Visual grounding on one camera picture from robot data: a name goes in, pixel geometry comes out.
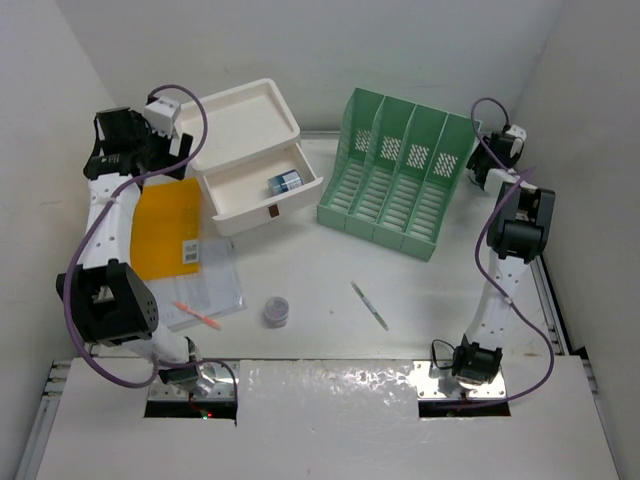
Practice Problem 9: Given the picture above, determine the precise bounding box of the blue cleaning gel jar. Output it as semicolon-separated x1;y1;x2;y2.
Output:
267;169;304;196

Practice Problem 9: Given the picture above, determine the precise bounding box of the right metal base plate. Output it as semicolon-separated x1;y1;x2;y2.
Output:
408;360;507;402

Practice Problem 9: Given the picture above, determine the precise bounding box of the green file rack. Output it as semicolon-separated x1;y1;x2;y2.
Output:
317;88;480;261

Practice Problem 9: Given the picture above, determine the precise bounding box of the white foam front board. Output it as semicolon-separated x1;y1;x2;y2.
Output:
38;357;617;479

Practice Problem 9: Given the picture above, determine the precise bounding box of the metal base plate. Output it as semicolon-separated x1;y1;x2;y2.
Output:
147;362;240;402
408;360;507;402

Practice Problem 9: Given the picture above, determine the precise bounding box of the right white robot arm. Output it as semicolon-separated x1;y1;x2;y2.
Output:
451;125;556;386

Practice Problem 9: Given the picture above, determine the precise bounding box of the white drawer cabinet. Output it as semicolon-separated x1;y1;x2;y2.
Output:
175;77;301;236

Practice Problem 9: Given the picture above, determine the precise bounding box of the purple cable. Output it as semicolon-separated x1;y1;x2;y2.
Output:
449;97;556;409
62;85;239;401

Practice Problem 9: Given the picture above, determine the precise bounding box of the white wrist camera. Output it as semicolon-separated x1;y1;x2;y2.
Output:
505;124;527;159
143;96;181;138

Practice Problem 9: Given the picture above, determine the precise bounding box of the clear plastic document sleeve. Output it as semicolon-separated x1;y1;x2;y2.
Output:
146;238;245;332

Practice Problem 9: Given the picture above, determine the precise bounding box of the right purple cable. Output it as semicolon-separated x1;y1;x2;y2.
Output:
449;97;556;409

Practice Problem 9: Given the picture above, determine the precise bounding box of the orange pen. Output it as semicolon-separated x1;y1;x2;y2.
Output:
173;302;221;331

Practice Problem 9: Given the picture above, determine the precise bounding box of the yellow plastic folder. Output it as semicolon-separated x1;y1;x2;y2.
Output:
131;178;200;281

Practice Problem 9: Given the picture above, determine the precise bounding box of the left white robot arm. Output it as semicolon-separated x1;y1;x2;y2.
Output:
56;97;200;389

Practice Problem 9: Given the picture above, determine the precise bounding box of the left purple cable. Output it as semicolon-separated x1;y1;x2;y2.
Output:
62;85;239;401

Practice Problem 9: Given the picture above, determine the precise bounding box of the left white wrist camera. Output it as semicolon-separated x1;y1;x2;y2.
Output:
143;96;181;138

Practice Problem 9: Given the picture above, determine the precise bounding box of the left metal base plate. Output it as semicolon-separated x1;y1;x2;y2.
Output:
147;362;240;402

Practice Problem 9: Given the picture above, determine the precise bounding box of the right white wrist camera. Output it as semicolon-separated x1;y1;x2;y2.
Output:
505;124;527;159

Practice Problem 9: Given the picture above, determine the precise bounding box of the small clear round container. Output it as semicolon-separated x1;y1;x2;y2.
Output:
263;296;289;328

